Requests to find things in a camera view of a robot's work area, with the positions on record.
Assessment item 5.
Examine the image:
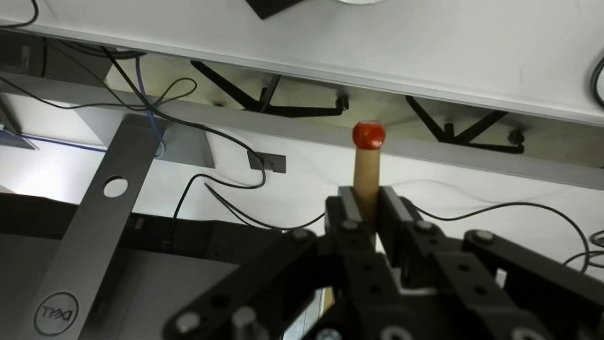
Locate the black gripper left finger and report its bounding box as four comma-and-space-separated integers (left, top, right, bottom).
161, 185, 405, 340

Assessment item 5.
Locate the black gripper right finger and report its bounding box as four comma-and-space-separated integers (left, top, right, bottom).
376, 185, 604, 340

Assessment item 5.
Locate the orange red pen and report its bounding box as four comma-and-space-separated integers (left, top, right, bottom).
350, 121, 390, 236

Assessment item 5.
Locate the white adjacent desk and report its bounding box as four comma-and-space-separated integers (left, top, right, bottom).
0, 0, 604, 129

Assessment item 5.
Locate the black monitor stand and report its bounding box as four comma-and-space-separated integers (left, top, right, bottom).
14, 112, 171, 340

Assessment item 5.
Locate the thin black desk cable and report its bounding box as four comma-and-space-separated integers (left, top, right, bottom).
408, 198, 604, 276

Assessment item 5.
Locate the black desk bracket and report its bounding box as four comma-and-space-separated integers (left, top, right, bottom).
407, 95, 529, 155
189, 59, 352, 119

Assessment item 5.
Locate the thin blue cable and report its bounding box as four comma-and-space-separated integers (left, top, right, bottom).
25, 55, 169, 159

